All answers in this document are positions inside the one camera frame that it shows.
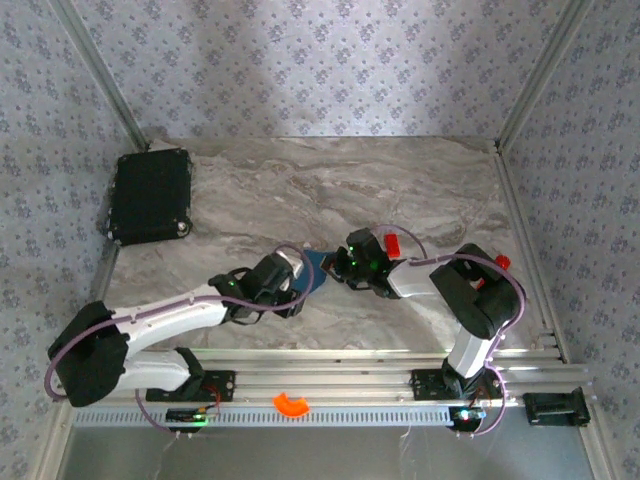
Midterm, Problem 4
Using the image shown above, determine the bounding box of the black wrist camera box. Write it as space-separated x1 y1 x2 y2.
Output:
347 228 391 274
249 249 305 296

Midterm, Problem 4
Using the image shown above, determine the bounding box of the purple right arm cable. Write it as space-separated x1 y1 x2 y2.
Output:
372 223 529 439

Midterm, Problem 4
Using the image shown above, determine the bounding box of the aluminium base frame beam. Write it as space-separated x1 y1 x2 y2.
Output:
52 348 592 407

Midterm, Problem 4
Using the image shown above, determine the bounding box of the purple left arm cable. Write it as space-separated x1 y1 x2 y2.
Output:
43 243 316 439

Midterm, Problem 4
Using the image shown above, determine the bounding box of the orange curved plastic piece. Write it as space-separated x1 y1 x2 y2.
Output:
271 392 311 418

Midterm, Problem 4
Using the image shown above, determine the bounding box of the blue cloth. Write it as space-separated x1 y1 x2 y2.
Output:
292 247 335 296

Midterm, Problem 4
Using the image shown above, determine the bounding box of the aluminium corner post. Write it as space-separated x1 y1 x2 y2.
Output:
49 0 152 154
496 0 599 151

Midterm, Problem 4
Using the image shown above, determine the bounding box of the aluminium table side rail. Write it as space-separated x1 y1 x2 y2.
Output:
87 244 124 306
492 142 571 364

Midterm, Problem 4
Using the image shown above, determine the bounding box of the grey slotted cable duct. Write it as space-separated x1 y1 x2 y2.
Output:
72 405 454 429

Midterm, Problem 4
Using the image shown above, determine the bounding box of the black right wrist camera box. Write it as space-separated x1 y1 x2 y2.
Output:
347 228 391 274

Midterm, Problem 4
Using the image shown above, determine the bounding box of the small lit circuit board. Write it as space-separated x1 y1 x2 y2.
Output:
164 407 221 426
448 407 489 432

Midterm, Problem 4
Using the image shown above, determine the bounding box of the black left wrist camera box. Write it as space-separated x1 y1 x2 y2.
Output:
249 249 305 296

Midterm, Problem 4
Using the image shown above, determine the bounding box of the black rectangular case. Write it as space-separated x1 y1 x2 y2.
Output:
107 147 195 247

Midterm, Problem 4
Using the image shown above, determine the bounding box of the aluminium frame leg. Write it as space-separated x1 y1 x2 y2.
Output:
577 424 621 480
29 402 76 480

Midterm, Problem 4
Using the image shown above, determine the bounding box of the black clamp bracket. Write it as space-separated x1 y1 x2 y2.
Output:
522 387 591 428

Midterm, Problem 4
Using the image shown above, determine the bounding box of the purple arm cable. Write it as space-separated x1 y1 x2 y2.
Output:
43 243 316 439
372 223 529 439

